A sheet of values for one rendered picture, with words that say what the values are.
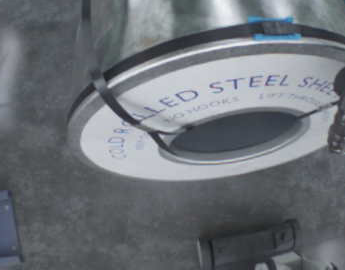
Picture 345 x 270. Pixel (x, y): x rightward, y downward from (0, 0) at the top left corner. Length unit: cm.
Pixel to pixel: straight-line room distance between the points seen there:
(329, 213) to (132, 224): 126
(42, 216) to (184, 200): 90
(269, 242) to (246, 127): 67
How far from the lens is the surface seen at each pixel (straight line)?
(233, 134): 143
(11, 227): 211
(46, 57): 247
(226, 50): 63
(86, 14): 80
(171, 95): 77
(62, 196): 199
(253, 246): 171
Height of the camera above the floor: 184
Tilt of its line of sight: 66 degrees down
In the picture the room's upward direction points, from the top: 1 degrees clockwise
